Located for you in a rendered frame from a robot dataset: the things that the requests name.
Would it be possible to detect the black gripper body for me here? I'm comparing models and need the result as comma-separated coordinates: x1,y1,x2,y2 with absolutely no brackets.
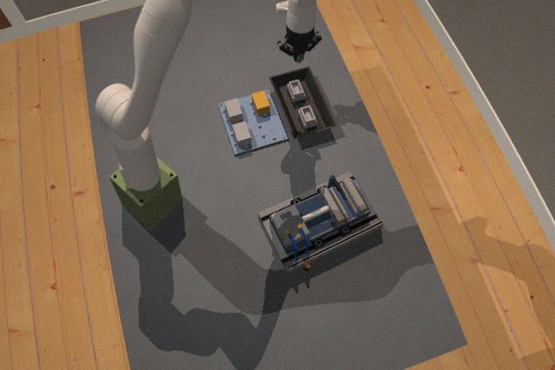
285,24,315,47

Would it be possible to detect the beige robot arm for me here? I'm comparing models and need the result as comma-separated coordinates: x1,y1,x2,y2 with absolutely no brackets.
96,0,316,191

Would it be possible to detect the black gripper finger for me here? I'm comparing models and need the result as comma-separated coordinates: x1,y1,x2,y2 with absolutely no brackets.
299,32,322,62
277,37,300,63

